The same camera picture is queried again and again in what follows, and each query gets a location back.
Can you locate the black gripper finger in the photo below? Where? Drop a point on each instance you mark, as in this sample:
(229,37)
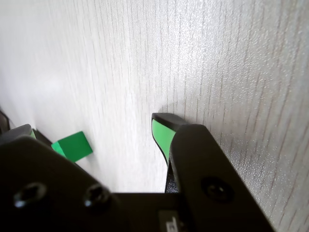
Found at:
(205,157)
(36,169)

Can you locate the green cube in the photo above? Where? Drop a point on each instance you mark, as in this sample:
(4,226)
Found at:
(74,147)

